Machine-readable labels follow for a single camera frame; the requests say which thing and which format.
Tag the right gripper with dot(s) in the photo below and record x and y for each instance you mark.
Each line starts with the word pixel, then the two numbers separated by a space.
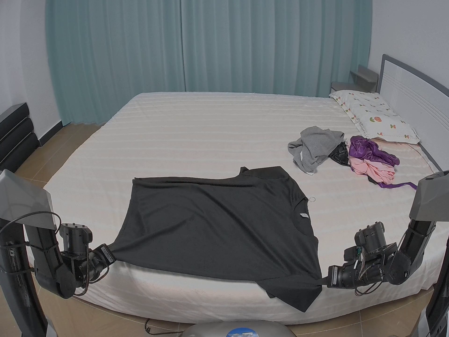
pixel 345 277

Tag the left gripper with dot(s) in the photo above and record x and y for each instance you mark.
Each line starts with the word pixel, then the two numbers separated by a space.
pixel 100 262

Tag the black T-shirt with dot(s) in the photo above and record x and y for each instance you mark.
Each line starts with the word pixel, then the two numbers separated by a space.
pixel 217 230

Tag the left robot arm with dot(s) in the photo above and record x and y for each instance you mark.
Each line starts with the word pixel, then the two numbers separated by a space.
pixel 24 202

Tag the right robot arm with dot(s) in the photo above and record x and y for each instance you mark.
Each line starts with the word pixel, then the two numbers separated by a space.
pixel 431 198

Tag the bed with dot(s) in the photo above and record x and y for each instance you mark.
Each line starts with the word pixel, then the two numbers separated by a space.
pixel 193 135

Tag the pink garment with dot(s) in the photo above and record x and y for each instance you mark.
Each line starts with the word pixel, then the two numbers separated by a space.
pixel 368 170

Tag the black shiny garment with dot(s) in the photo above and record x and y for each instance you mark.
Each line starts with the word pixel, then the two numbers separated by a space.
pixel 339 154

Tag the purple satin garment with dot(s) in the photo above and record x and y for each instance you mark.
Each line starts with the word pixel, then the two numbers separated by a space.
pixel 364 149

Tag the grey garment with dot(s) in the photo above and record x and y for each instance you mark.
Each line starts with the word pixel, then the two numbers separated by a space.
pixel 315 144

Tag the black chest of drawers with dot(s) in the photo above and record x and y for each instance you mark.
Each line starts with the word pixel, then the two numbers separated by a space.
pixel 15 135

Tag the white printed pillow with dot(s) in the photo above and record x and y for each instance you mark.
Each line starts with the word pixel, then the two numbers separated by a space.
pixel 375 114

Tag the grey bedside table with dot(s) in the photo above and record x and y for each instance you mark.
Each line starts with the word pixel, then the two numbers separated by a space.
pixel 342 86

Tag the blue-green curtain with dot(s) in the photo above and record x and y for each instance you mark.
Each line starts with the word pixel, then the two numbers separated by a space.
pixel 115 47
pixel 277 37

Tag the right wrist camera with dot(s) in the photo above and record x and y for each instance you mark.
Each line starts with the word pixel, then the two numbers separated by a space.
pixel 350 254

